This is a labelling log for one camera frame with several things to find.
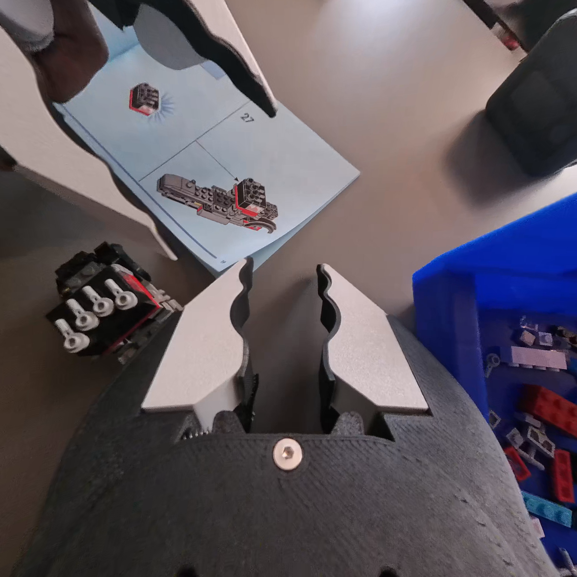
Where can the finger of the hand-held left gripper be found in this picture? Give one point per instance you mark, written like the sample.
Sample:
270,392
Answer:
54,166
234,31

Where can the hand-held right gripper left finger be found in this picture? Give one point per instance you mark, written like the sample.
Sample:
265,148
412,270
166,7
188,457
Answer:
194,356

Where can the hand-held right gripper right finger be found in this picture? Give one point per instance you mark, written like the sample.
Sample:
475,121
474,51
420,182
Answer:
369,351

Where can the black toy brick model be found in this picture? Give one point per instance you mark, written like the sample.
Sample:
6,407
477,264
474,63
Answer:
130,311

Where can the light blue instruction booklet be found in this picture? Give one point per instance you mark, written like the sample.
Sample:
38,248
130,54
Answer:
270,148

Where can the blue plastic bin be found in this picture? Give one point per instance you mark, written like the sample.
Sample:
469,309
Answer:
496,252

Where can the pile of toy bricks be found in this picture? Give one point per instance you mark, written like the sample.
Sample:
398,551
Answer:
545,405

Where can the dark blurred object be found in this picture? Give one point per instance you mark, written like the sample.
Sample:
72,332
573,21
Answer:
496,22

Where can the black case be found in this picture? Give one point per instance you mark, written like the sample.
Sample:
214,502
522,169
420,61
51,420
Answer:
536,108

